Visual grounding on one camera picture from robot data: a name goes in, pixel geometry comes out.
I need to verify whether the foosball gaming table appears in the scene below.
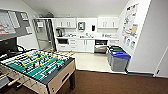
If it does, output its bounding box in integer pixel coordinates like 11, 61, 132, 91
0, 47, 77, 94

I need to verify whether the white sink base cabinet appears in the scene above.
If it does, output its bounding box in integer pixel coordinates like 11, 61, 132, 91
76, 38, 96, 54

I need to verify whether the white drawer unit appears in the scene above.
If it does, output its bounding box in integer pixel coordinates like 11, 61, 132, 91
107, 38, 121, 48
67, 38, 79, 53

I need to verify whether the black soap dispenser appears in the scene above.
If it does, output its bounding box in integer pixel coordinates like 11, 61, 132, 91
91, 24, 97, 33

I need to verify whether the steel paper towel dispenser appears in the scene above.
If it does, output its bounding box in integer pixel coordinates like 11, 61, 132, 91
77, 20, 87, 32

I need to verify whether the grey bin blue lid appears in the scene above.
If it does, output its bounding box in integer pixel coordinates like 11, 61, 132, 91
109, 50, 132, 73

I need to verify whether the stainless steel refrigerator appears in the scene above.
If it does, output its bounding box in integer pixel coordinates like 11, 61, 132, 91
31, 17, 56, 52

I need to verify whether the grey notice board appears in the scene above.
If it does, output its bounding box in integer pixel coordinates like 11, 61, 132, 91
0, 7, 34, 42

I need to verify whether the white room door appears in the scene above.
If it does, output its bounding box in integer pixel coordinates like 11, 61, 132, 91
154, 45, 168, 80

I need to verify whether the white wall cabinet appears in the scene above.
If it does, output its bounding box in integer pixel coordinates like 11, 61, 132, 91
52, 17, 77, 30
96, 16, 121, 30

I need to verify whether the large colourful wall poster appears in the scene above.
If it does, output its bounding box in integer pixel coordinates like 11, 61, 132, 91
121, 3, 140, 48

